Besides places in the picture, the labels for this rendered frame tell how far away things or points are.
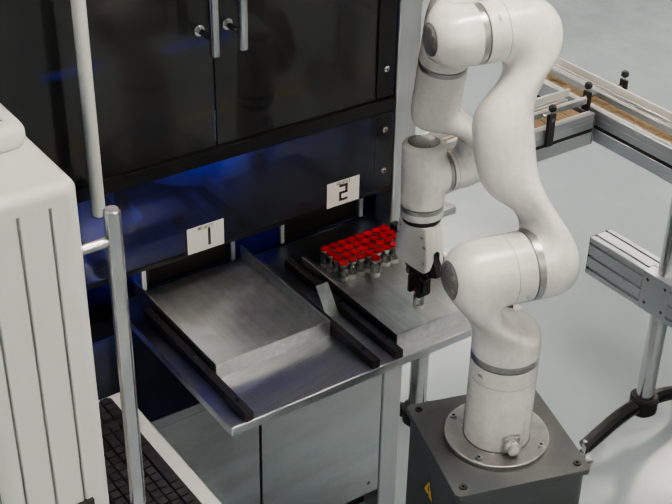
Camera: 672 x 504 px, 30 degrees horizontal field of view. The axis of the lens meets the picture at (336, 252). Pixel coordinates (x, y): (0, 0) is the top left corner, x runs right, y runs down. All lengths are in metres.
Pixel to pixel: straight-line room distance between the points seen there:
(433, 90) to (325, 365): 0.58
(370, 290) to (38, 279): 1.06
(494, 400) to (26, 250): 0.89
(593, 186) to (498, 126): 2.96
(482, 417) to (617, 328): 1.97
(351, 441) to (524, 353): 1.09
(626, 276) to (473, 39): 1.62
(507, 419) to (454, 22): 0.70
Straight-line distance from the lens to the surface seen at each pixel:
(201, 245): 2.56
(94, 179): 2.28
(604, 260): 3.53
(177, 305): 2.60
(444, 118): 2.27
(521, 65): 2.04
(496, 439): 2.25
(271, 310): 2.57
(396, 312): 2.57
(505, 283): 2.04
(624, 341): 4.11
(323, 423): 3.05
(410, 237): 2.45
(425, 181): 2.37
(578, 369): 3.95
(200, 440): 2.85
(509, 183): 2.03
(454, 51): 1.98
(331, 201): 2.70
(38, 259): 1.71
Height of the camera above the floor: 2.35
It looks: 32 degrees down
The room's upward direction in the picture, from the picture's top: 1 degrees clockwise
